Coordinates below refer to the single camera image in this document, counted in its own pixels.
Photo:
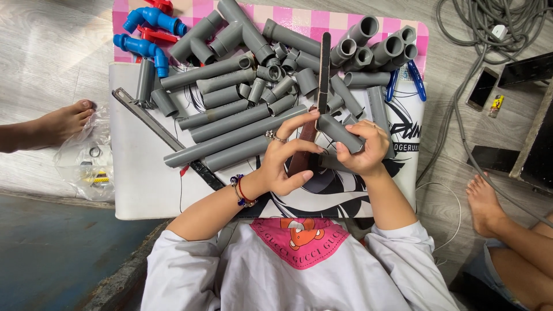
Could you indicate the person's left hand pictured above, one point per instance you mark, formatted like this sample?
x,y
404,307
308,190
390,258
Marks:
x,y
274,168

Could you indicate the yellow lighter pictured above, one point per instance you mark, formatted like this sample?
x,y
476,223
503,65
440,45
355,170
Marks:
x,y
496,106

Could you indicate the person's right hand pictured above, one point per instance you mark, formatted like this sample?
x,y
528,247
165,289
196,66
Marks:
x,y
371,151

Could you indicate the short grey pipe segment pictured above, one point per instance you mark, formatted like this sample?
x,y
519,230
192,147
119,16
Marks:
x,y
335,129

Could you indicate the pink checkered mat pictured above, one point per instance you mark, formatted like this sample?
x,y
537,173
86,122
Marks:
x,y
298,19

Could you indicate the brown sandpaper strip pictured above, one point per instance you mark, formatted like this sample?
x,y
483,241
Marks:
x,y
307,136

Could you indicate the clear plastic bag of parts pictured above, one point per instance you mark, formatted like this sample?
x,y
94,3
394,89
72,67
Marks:
x,y
77,160

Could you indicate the black wooden stool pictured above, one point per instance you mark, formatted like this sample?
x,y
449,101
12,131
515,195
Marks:
x,y
535,160

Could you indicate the grey tee pipe fitting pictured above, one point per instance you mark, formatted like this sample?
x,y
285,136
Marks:
x,y
190,41
246,30

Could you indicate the white printed low table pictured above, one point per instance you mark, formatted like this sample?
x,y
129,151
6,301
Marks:
x,y
142,185

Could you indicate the pile of grey pipe pieces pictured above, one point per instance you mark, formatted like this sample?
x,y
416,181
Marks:
x,y
233,123

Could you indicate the black smartphone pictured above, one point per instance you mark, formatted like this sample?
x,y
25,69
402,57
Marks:
x,y
482,88

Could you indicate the white shirt pink print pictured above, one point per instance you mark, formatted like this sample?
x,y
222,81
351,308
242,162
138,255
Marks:
x,y
259,276

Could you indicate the long black sanding file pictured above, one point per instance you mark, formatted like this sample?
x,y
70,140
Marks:
x,y
324,73

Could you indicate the white plug adapter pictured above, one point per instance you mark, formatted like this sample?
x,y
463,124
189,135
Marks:
x,y
500,31

